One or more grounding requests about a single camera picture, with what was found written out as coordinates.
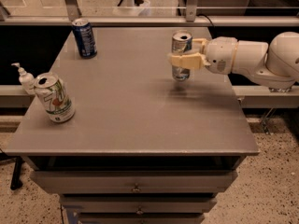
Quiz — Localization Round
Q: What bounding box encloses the blue pepsi can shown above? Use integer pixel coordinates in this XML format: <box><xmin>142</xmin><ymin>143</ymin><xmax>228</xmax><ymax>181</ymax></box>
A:
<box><xmin>72</xmin><ymin>19</ymin><xmax>97</xmax><ymax>59</ymax></box>

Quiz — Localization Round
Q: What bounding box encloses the grey drawer cabinet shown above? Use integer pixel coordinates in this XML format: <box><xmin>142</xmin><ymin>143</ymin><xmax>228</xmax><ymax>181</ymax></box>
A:
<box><xmin>4</xmin><ymin>26</ymin><xmax>260</xmax><ymax>224</ymax></box>

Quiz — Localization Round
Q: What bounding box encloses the metal railing frame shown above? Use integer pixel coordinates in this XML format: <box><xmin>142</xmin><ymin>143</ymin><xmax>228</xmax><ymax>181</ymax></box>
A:
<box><xmin>0</xmin><ymin>0</ymin><xmax>299</xmax><ymax>28</ymax></box>

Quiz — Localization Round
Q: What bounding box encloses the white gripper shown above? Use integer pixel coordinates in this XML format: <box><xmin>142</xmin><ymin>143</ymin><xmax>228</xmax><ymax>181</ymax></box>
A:
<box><xmin>167</xmin><ymin>36</ymin><xmax>238</xmax><ymax>75</ymax></box>

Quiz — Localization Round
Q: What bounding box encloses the top grey drawer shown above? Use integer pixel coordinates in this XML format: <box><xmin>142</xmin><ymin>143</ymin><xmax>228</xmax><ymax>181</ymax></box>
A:
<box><xmin>31</xmin><ymin>171</ymin><xmax>237</xmax><ymax>194</ymax></box>

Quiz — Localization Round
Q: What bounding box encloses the grey drawer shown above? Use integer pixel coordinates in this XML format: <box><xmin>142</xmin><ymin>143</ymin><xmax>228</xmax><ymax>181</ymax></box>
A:
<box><xmin>78</xmin><ymin>214</ymin><xmax>204</xmax><ymax>224</ymax></box>
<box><xmin>60</xmin><ymin>195</ymin><xmax>217</xmax><ymax>215</ymax></box>
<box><xmin>31</xmin><ymin>171</ymin><xmax>237</xmax><ymax>194</ymax></box>

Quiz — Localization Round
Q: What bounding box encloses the white base with cable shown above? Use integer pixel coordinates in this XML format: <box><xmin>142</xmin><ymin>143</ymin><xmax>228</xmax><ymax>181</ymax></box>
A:
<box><xmin>113</xmin><ymin>0</ymin><xmax>150</xmax><ymax>17</ymax></box>

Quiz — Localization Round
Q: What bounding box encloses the white green 7up can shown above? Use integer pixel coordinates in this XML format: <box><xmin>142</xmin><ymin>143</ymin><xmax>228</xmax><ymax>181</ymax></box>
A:
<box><xmin>34</xmin><ymin>72</ymin><xmax>75</xmax><ymax>123</ymax></box>

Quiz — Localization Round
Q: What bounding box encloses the black stand leg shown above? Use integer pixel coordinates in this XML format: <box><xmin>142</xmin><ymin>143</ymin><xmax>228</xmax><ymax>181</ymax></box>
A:
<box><xmin>10</xmin><ymin>157</ymin><xmax>23</xmax><ymax>190</ymax></box>

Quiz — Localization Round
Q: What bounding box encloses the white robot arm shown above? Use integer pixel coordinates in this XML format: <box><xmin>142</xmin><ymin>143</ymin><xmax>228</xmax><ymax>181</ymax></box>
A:
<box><xmin>168</xmin><ymin>32</ymin><xmax>299</xmax><ymax>90</ymax></box>

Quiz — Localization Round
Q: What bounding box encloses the white pump dispenser bottle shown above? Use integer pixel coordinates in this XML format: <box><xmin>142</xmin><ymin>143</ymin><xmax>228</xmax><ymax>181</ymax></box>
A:
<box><xmin>12</xmin><ymin>63</ymin><xmax>35</xmax><ymax>95</ymax></box>

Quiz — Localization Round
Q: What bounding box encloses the silver blue redbull can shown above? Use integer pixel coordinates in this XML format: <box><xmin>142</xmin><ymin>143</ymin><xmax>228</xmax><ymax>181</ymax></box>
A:
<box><xmin>172</xmin><ymin>30</ymin><xmax>192</xmax><ymax>81</ymax></box>

